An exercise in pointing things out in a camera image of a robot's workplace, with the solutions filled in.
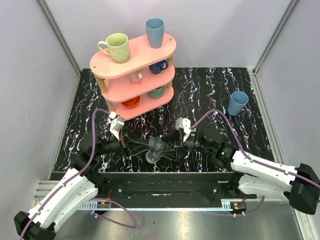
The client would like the pink three-tier shelf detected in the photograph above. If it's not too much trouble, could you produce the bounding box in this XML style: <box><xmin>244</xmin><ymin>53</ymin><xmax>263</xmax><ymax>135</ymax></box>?
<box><xmin>89</xmin><ymin>33</ymin><xmax>177</xmax><ymax>120</ymax></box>

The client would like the blue tumbler on shelf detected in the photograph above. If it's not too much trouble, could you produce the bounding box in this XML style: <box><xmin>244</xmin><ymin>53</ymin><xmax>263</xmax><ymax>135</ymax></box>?
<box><xmin>145</xmin><ymin>18</ymin><xmax>165</xmax><ymax>49</ymax></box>

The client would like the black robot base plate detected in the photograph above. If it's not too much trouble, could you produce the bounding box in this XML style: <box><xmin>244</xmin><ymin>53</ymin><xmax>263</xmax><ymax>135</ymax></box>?
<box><xmin>85</xmin><ymin>172</ymin><xmax>245</xmax><ymax>200</ymax></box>

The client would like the teal speckled cup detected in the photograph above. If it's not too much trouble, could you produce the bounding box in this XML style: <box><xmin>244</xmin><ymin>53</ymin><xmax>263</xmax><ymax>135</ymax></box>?
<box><xmin>147</xmin><ymin>85</ymin><xmax>166</xmax><ymax>99</ymax></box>

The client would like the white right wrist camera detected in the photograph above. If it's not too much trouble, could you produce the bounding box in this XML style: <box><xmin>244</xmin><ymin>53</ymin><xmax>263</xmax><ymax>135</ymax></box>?
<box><xmin>175</xmin><ymin>117</ymin><xmax>191</xmax><ymax>142</ymax></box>

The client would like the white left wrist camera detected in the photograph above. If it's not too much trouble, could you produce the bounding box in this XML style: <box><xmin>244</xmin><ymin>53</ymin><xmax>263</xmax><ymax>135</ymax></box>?
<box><xmin>108</xmin><ymin>111</ymin><xmax>125</xmax><ymax>141</ymax></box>

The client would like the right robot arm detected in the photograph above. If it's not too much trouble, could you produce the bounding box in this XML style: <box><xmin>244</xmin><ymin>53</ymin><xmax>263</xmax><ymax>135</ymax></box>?
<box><xmin>181</xmin><ymin>123</ymin><xmax>320</xmax><ymax>215</ymax></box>

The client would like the dark blue mug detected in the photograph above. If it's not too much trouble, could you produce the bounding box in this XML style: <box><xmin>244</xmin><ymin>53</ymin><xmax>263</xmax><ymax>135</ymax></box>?
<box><xmin>149</xmin><ymin>60</ymin><xmax>169</xmax><ymax>75</ymax></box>

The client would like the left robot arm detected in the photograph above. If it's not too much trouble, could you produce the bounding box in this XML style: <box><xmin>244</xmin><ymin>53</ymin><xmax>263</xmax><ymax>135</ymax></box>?
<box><xmin>14</xmin><ymin>130</ymin><xmax>150</xmax><ymax>240</ymax></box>

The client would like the orange bowl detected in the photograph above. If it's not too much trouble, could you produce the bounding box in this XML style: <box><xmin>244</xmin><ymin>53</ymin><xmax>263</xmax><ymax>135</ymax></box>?
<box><xmin>121</xmin><ymin>96</ymin><xmax>141</xmax><ymax>108</ymax></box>

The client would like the blue tumbler on table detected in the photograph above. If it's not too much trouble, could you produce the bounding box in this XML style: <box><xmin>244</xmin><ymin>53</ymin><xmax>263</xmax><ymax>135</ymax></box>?
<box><xmin>227</xmin><ymin>91</ymin><xmax>249</xmax><ymax>116</ymax></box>

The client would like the pink mug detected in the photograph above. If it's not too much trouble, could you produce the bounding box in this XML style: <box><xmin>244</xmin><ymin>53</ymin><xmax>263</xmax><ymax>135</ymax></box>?
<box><xmin>129</xmin><ymin>71</ymin><xmax>143</xmax><ymax>84</ymax></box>

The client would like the green mug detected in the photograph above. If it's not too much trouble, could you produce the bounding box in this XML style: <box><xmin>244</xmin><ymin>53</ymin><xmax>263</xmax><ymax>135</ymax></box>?
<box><xmin>97</xmin><ymin>33</ymin><xmax>131</xmax><ymax>64</ymax></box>

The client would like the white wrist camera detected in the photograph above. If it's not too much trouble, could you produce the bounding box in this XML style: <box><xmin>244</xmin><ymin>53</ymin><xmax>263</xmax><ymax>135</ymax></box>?
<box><xmin>175</xmin><ymin>117</ymin><xmax>191</xmax><ymax>142</ymax></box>
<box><xmin>108</xmin><ymin>111</ymin><xmax>125</xmax><ymax>141</ymax></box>

